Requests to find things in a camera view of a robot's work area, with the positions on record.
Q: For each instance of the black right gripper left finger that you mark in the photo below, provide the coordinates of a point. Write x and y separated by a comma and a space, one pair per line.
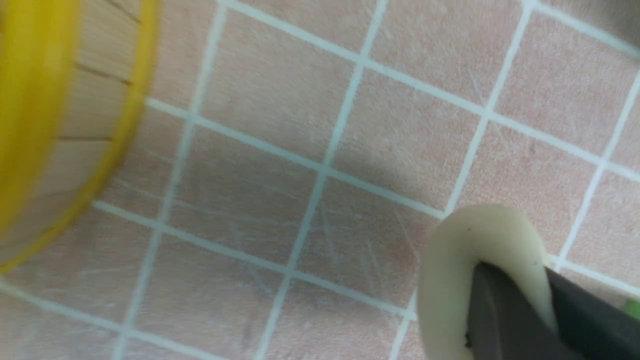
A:
502, 325

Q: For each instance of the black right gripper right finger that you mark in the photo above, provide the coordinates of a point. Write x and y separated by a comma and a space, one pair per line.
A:
591, 327

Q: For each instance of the white bun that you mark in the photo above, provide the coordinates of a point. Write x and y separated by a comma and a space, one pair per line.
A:
492, 233

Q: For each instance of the yellow rimmed bamboo steamer tray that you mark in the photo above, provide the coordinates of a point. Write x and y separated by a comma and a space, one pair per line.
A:
74, 78

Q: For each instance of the green foam cube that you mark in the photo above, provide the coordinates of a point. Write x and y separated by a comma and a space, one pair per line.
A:
632, 308

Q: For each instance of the pink checked tablecloth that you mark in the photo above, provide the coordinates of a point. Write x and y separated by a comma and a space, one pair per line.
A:
295, 154

